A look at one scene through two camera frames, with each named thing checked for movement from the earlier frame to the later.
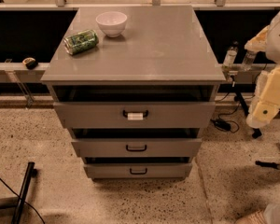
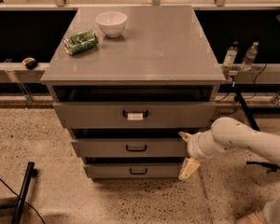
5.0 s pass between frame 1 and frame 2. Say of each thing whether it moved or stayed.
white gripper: moved
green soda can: stayed
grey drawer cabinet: stayed
